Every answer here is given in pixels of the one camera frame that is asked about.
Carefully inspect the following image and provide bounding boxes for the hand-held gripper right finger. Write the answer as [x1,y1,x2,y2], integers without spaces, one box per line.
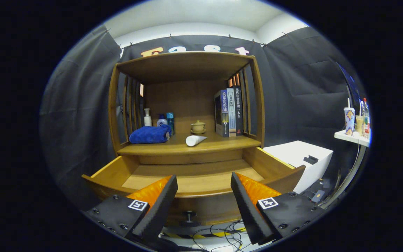
[230,172,324,245]

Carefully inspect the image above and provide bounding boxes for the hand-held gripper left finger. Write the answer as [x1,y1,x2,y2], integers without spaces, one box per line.
[84,175,178,243]

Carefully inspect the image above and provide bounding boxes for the wooden drawer with black knob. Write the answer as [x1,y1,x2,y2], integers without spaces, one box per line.
[82,146,306,227]

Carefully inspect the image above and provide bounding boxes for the wooden countertop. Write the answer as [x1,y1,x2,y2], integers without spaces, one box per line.
[117,131,262,156]

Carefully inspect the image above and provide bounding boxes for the white box cabinet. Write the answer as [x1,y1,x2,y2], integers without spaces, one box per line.
[263,140,334,195]

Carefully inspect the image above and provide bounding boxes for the wooden cabinet with slatted sides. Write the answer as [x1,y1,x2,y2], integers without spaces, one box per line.
[108,51,266,228]

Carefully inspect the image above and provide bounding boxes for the yellow black hazard tape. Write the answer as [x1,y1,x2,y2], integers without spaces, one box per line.
[163,227,247,238]

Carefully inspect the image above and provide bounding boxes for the blue folded towel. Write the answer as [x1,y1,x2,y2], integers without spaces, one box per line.
[129,124,172,144]

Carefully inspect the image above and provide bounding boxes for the black computer case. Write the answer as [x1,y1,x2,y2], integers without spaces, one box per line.
[301,178,333,204]

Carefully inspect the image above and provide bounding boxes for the teal cylindrical bottle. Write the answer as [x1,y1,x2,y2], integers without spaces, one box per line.
[166,112,175,135]

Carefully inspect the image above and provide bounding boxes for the beige lidded teacup with saucer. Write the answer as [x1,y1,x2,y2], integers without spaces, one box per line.
[190,120,207,135]

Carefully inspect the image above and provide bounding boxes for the blue spine book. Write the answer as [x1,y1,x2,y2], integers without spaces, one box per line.
[214,89,230,138]

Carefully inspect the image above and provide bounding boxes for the pale grey spine book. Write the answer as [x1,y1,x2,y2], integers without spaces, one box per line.
[227,87,237,137]

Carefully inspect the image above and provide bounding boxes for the white shelf pole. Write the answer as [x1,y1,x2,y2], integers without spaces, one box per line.
[322,145,368,209]

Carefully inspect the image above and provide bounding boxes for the white side shelf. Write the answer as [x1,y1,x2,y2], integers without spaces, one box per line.
[334,129,372,147]

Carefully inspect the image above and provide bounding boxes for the black backdrop cloth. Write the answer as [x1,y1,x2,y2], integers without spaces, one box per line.
[40,26,363,210]

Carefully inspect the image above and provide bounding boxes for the patterned paper cup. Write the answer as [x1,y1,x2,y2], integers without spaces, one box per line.
[344,99,356,136]

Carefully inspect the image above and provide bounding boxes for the yellowish plastic cup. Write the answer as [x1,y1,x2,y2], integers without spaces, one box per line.
[355,115,365,136]

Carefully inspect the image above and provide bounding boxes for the clear drink bottle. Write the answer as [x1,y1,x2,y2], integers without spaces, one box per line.
[362,98,370,139]

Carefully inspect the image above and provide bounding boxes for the black floor cables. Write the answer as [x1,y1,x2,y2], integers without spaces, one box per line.
[191,220,249,251]

